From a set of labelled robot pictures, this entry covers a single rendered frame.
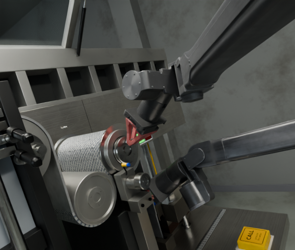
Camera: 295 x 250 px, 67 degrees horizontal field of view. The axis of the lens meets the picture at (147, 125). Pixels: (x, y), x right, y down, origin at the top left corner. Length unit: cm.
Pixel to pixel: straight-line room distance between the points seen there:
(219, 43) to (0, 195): 32
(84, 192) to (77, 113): 46
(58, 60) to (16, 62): 16
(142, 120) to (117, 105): 57
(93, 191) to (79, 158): 15
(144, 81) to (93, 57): 68
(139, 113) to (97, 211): 25
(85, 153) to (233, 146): 38
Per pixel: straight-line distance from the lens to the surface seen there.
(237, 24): 24
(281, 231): 80
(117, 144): 58
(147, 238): 64
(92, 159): 62
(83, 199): 55
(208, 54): 31
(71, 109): 92
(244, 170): 287
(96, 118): 98
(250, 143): 52
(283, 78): 258
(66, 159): 73
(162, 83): 44
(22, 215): 38
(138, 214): 60
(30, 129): 50
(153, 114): 50
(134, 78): 43
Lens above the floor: 136
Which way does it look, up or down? 6 degrees down
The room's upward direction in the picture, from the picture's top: 16 degrees counter-clockwise
